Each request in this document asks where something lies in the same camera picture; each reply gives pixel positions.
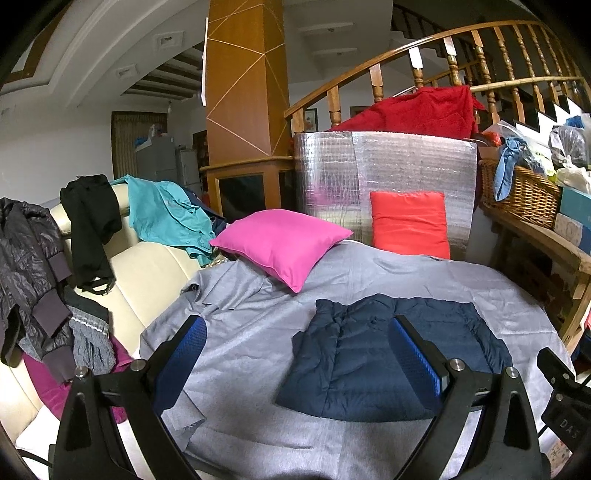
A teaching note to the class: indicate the red pillow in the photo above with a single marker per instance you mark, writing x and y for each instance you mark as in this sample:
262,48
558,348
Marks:
411,221

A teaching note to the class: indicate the dark shiny puffer jacket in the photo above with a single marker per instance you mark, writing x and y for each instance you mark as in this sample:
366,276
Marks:
27,277

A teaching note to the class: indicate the red fleece blanket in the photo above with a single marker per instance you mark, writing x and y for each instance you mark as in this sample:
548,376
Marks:
415,110

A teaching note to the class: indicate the navy blue puffer jacket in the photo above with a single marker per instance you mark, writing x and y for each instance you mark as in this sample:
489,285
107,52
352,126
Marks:
360,364

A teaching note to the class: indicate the cream sofa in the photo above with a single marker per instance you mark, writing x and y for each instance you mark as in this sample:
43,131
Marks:
147,272

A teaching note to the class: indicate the large wicker basket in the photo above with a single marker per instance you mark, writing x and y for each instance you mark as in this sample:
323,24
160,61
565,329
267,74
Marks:
526,198

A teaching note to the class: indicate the wooden column with cabinet base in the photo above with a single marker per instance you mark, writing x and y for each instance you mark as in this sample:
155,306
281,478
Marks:
244,92

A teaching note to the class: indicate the silver foil insulation panel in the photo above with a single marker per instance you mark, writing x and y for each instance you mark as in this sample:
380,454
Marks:
392,161

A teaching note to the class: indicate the grey knit scarf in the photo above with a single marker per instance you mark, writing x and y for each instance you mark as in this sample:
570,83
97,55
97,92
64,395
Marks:
92,337

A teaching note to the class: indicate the pale blue patterned box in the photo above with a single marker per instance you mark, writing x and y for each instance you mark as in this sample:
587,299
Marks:
572,233

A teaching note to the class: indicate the blue cloth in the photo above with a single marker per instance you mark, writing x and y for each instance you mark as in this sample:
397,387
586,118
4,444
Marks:
508,161

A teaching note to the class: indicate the magenta cloth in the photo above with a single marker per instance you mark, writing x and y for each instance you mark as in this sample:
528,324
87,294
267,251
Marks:
51,392

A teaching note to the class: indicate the black garment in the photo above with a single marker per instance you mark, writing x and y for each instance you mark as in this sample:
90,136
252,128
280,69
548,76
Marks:
87,221

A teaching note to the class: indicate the teal garment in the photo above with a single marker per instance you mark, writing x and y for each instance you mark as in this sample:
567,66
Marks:
161,212

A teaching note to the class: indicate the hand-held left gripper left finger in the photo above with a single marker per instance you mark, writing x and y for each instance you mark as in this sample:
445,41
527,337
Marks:
182,360

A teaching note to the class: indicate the brown door curtain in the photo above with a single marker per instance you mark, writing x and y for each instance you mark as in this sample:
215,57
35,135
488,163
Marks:
127,143

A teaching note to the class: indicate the grey refrigerator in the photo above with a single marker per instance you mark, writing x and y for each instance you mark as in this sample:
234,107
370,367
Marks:
161,161

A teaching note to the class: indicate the framed wall picture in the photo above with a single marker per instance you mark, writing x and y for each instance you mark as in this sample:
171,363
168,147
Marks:
312,120

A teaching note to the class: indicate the dark blue garment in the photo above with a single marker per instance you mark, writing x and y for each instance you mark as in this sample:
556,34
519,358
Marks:
214,217

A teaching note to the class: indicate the grey plastic bag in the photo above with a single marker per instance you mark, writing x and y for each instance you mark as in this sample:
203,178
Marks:
570,145

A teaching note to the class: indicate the pink pillow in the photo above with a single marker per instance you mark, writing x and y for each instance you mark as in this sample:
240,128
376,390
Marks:
281,244

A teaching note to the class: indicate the wooden table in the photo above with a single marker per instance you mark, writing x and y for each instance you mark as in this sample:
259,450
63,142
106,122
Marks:
545,249

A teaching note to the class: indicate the grey blanket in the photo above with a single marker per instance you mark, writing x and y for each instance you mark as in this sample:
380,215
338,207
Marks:
258,332

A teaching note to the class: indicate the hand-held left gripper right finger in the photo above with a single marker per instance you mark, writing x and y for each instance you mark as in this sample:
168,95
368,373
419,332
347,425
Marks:
415,360

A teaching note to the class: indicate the wooden stair railing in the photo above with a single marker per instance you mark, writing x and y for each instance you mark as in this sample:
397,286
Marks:
392,55

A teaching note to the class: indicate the teal cardboard box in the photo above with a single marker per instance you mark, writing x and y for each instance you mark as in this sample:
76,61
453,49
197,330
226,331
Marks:
577,201

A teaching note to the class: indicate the white plastic bag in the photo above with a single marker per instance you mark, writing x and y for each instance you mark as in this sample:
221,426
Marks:
575,177

